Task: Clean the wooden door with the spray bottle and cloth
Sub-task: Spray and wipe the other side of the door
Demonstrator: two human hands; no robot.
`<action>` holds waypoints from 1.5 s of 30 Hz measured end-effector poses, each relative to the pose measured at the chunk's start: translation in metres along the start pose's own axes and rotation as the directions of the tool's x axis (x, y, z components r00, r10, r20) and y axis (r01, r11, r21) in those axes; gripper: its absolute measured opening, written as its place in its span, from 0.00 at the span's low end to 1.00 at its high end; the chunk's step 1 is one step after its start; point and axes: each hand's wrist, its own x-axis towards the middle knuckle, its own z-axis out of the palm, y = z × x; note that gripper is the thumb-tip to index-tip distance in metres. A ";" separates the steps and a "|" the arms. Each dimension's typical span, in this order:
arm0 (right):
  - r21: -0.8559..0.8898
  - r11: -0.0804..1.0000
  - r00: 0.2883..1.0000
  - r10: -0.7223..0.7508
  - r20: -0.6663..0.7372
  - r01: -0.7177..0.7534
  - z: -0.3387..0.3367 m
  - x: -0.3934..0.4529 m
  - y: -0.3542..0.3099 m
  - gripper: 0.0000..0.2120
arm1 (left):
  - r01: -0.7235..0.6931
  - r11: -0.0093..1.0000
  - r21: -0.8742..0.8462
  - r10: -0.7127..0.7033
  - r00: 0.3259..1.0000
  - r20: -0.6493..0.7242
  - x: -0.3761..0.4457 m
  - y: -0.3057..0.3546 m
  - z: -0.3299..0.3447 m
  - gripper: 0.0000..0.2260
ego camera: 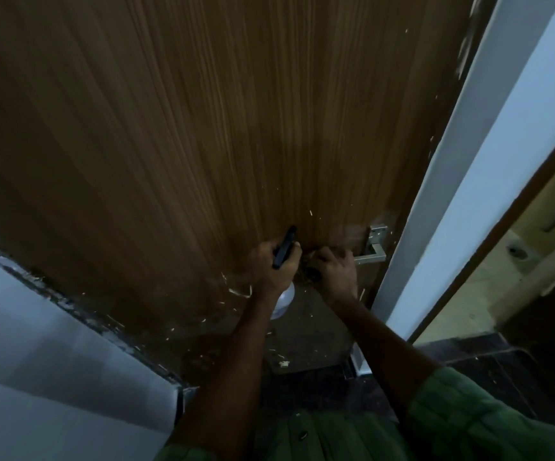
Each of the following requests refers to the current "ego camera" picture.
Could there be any person's left hand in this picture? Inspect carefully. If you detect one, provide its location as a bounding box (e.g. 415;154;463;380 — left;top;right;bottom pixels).
250;239;303;304

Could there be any person's right hand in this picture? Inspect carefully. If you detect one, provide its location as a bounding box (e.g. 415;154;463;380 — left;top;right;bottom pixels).
306;247;360;309

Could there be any black hand tool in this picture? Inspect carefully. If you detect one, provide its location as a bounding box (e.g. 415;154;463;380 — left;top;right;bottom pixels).
271;225;299;271

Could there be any person's right forearm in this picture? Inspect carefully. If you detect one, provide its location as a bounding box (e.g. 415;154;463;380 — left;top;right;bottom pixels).
326;296;444;412

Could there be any person's left forearm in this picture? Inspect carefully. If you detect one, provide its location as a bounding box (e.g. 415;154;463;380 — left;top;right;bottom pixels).
174;290;292;449

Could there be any white round object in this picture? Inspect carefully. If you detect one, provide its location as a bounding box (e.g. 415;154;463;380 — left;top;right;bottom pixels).
272;282;297;323

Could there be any brown wooden door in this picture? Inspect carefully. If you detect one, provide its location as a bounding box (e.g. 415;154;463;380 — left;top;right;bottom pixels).
0;0;500;385

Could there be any dark brown door jamb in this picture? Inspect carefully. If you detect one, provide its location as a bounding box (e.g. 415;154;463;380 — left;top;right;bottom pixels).
409;124;555;344

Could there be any green shirt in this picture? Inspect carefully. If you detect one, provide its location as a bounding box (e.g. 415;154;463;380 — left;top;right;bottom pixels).
154;367;555;461

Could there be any silver lever door handle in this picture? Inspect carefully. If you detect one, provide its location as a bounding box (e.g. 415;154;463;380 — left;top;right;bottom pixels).
352;225;388;264

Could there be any white door frame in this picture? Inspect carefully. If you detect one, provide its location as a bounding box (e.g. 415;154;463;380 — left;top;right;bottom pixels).
352;0;555;378

